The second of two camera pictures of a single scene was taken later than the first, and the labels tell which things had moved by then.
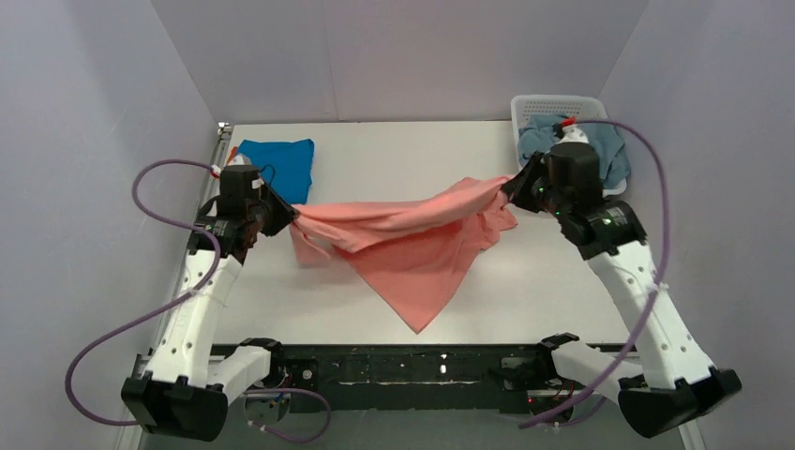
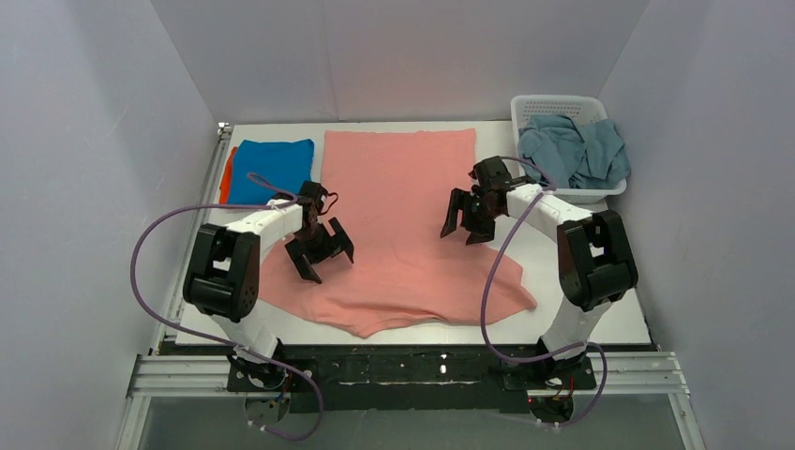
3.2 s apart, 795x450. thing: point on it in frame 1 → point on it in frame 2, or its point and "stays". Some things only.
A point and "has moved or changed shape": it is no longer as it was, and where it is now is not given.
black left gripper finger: x=277 y=216 → x=341 y=240
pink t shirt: x=408 y=248 has moved or changed shape
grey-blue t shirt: x=539 y=135 stays
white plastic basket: x=583 y=109 stays
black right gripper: x=528 y=186 → x=472 y=211
